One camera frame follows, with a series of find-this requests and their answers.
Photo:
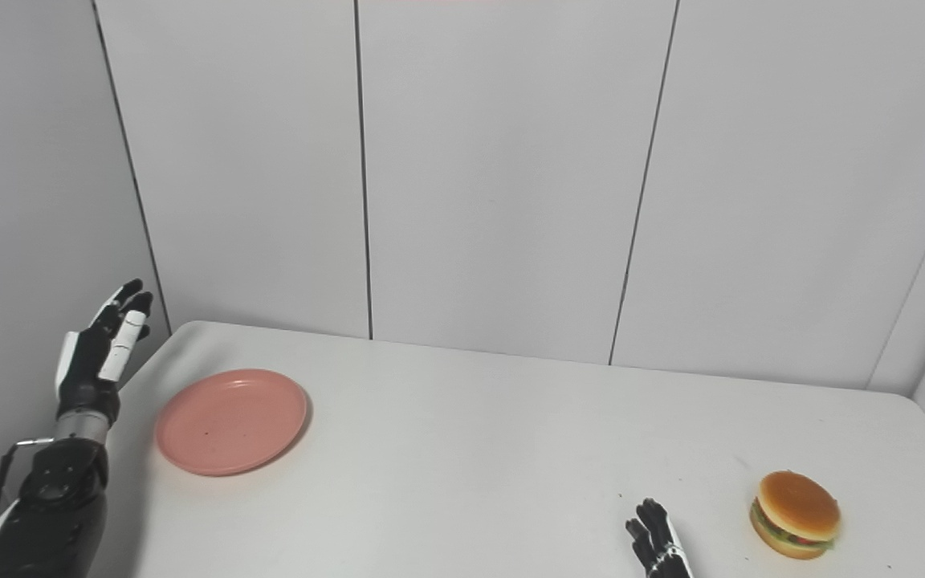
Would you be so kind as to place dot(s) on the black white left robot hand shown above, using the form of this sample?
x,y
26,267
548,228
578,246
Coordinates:
x,y
89,361

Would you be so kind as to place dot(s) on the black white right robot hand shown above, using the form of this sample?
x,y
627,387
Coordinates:
x,y
657,542

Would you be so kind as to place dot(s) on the toy hamburger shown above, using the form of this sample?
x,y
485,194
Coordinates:
x,y
796,514

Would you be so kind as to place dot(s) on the pink round plate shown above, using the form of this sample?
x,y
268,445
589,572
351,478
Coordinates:
x,y
230,421

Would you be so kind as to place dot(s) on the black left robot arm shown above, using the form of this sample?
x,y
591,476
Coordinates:
x,y
53,514

